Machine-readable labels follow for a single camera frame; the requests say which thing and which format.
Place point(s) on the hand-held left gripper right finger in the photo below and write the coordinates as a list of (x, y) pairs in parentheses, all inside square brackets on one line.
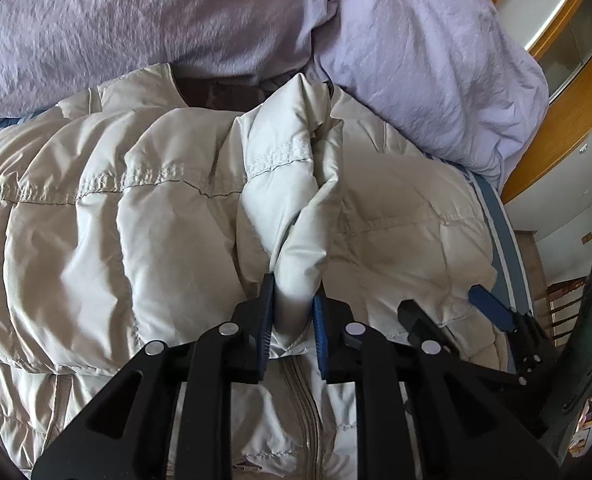
[(320, 330)]

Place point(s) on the blue striped bed sheet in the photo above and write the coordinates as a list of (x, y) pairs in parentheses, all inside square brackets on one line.
[(504, 232)]

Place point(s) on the wooden chair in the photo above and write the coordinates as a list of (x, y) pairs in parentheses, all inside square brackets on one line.
[(563, 292)]

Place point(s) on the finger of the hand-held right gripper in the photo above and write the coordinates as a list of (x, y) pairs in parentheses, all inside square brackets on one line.
[(416, 320), (493, 307)]

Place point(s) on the beige down jacket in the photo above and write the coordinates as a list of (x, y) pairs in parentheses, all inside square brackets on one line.
[(126, 235)]

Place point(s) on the right lavender pillow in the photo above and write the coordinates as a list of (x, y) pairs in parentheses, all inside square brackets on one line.
[(426, 60)]

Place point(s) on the small wall picture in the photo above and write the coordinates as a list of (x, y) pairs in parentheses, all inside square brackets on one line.
[(587, 238)]

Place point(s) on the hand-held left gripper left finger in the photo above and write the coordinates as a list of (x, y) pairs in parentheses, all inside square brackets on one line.
[(269, 310)]

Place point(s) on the purple pillow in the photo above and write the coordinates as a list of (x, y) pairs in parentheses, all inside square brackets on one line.
[(126, 20)]

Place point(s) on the wooden headboard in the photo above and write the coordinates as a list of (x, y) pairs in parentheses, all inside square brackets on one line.
[(576, 130)]

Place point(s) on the wooden cabinet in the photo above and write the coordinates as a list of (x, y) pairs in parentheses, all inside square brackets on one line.
[(528, 250)]

